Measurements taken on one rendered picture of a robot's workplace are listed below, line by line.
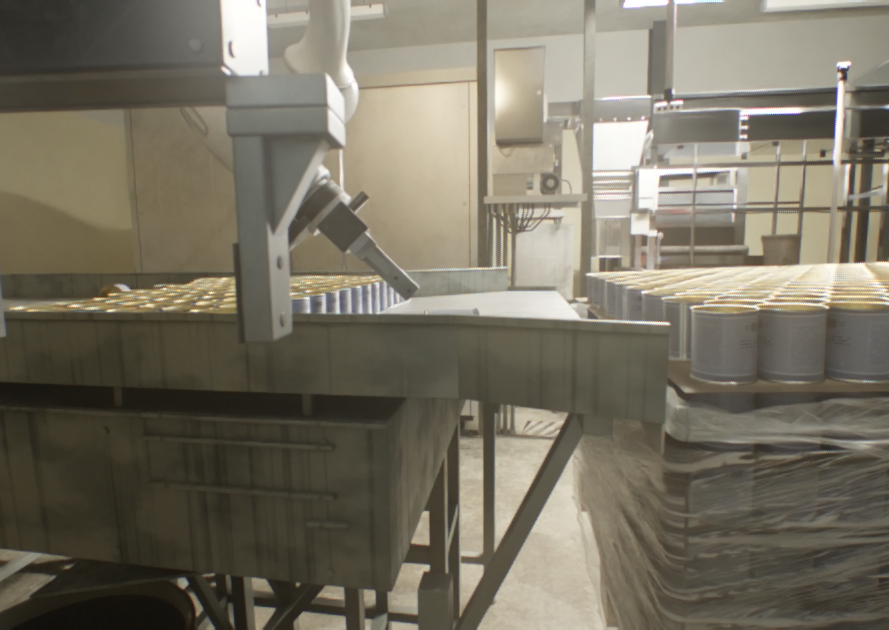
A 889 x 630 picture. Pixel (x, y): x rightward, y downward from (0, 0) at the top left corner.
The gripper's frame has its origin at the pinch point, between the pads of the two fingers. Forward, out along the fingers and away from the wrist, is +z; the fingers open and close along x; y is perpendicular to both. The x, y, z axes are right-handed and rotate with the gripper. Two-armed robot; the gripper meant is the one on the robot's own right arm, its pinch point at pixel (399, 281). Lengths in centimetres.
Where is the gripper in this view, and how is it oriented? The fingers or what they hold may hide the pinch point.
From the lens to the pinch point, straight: 73.7
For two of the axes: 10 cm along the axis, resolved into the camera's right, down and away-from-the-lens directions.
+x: -1.4, -1.2, 9.8
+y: 6.9, -7.2, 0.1
